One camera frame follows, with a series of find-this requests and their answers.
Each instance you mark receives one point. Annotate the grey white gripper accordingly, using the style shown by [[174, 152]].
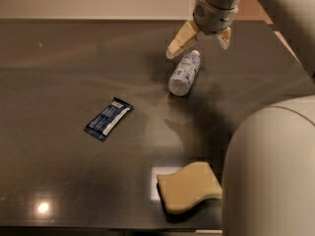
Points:
[[213, 20]]

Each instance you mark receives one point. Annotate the clear plastic water bottle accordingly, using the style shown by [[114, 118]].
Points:
[[184, 75]]

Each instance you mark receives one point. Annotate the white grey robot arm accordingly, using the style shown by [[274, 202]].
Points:
[[268, 180]]

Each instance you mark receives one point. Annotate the blue snack wrapper packet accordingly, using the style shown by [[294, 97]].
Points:
[[101, 126]]

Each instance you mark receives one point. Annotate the yellow curved sponge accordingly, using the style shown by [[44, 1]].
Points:
[[188, 186]]

